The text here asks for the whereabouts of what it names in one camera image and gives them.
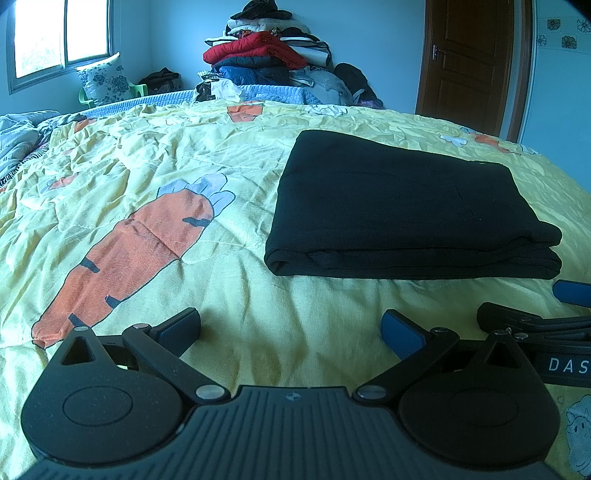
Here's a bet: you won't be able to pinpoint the brown wooden door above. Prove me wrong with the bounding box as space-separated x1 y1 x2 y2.
414 0 534 142

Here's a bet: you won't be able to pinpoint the floral pillow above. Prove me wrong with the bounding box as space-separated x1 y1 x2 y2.
75 52 136 108

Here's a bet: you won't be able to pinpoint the yellow carrot print bed sheet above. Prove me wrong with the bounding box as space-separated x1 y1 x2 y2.
0 102 591 480

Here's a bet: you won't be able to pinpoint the black backpack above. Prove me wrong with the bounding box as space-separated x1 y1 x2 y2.
333 63 371 100

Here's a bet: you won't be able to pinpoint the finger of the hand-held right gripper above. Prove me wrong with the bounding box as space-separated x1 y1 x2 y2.
552 279 591 308
476 302 591 346

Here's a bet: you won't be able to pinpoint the black and white printed cloth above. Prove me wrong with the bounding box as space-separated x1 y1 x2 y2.
194 78 246 103

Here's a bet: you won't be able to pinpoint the dark duffel bag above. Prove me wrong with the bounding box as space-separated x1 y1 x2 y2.
138 67 182 93

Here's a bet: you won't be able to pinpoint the blue quilted mattress pad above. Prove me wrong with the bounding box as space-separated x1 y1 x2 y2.
82 84 325 119

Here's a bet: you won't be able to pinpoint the pile of folded clothes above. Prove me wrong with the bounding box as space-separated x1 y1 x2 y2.
203 0 334 85

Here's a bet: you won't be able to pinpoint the black pants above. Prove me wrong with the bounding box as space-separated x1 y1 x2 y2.
264 129 563 281

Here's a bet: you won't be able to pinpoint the green plastic chair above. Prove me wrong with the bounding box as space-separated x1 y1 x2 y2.
78 82 149 110

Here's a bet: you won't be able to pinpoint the white wardrobe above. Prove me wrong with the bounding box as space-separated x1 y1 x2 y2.
516 0 591 186

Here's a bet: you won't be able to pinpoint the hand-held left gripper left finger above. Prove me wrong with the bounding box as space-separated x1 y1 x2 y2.
48 308 232 408

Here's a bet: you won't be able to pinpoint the grey garment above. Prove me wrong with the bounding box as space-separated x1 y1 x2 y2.
295 66 357 105

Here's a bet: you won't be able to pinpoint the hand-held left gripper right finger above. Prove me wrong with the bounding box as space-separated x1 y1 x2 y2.
352 309 530 408

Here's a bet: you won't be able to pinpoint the blue patterned quilt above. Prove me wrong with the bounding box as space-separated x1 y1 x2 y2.
0 110 89 186

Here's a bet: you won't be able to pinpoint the window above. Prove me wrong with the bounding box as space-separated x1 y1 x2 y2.
6 0 115 96

